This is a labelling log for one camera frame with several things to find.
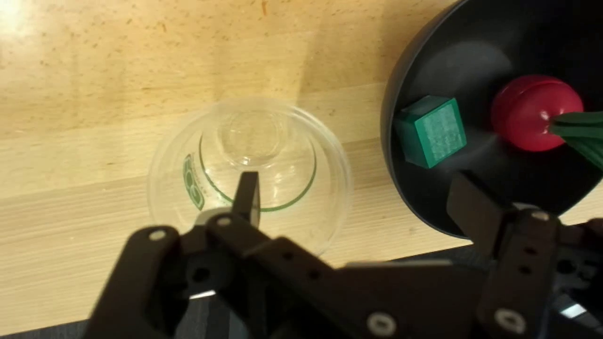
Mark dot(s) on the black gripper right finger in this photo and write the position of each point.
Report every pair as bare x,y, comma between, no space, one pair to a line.
535,276

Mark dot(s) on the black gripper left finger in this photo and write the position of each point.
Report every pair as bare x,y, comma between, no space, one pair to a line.
209,276

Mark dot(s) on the clear plastic cup green logo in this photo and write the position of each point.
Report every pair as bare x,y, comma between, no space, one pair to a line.
271,152

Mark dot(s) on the red toy radish green leaves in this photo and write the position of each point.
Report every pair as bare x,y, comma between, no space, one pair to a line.
529,116

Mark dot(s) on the green cube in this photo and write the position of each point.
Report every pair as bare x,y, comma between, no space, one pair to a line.
435,133

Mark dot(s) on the gray cart with wooden top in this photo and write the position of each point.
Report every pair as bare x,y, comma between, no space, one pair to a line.
96,125

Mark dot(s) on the black bowl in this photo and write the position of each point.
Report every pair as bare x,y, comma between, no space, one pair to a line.
491,39

